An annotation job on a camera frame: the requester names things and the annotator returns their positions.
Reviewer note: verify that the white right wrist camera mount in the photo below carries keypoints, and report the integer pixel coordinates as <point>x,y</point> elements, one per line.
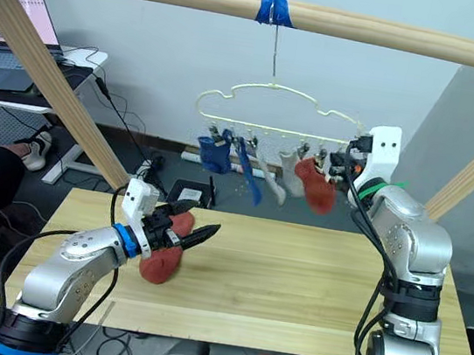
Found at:
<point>384,149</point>

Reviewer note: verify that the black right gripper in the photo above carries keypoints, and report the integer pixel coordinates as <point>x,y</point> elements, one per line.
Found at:
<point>351,169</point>

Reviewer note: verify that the metal hanger hook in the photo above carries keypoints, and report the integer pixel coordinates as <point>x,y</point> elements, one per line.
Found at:
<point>274,55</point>

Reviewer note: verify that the black router box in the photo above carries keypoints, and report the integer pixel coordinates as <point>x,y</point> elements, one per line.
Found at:
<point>190,193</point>

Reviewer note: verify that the white sock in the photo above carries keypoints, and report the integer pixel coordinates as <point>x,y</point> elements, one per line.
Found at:
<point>273,185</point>
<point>292,176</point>

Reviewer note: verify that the black desk mat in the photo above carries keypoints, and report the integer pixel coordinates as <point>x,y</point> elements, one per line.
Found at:
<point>68,74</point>

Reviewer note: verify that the open laptop pink screen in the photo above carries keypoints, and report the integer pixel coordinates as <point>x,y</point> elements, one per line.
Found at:
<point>37,12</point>

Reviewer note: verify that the white and black shoe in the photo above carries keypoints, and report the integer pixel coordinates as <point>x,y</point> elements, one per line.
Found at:
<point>38,154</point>

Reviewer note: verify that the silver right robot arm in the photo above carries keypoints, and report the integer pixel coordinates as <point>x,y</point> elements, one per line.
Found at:
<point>417,247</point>

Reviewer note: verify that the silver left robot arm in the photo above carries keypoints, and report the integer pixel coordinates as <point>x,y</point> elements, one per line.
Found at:
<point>75,261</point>

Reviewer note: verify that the red sock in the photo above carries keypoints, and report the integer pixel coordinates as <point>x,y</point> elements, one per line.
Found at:
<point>318,193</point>
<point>158,269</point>

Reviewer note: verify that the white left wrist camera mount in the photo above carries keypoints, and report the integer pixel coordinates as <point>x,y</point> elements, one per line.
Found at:
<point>139,199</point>

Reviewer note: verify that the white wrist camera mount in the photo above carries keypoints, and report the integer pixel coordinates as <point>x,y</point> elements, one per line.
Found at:
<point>384,149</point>
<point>139,199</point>

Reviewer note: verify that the narrow dark blue sock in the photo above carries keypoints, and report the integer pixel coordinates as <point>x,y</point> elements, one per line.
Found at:
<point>249,175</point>

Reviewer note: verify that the blue tape wrap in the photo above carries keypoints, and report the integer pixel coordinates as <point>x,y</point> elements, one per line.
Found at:
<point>276,8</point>

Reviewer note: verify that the white desk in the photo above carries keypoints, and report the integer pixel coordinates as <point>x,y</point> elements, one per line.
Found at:
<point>88,57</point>

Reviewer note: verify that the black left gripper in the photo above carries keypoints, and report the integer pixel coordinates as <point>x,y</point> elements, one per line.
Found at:
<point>160,229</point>

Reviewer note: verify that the small white power strip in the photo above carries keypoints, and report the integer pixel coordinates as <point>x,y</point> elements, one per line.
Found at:
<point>144,169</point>

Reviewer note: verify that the long white power strip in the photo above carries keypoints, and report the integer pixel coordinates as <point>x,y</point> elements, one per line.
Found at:
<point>234,167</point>

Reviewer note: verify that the pale yellow clip hanger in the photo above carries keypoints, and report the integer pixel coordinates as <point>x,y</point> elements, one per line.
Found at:
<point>276,87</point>

